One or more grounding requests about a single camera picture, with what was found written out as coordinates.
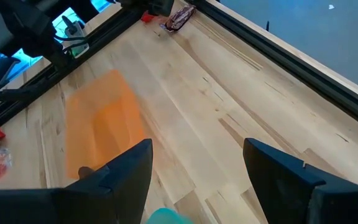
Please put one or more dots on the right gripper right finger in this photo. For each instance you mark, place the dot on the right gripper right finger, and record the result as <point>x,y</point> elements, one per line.
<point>291,193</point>

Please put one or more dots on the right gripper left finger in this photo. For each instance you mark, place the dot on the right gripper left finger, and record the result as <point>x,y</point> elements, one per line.
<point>104,199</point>

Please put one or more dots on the red candy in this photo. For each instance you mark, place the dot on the red candy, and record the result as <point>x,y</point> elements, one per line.
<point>147,17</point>

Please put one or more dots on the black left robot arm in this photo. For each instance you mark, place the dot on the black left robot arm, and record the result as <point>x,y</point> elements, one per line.
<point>33,28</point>

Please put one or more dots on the brown chocolate bar wrapper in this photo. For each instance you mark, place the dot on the brown chocolate bar wrapper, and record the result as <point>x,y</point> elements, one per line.
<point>179,18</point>

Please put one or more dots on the teal translucent plastic bin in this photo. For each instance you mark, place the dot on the teal translucent plastic bin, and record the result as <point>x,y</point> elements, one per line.
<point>169,217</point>

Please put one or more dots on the orange translucent plastic bin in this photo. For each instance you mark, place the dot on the orange translucent plastic bin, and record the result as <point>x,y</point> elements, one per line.
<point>104,124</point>

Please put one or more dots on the white power strip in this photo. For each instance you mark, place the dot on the white power strip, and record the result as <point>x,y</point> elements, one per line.
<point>76,40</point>

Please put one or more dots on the small black frame clamp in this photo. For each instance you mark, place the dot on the small black frame clamp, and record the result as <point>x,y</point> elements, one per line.
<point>267,26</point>

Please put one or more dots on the black aluminium table frame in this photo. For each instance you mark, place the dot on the black aluminium table frame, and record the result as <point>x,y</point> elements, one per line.
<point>291,62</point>

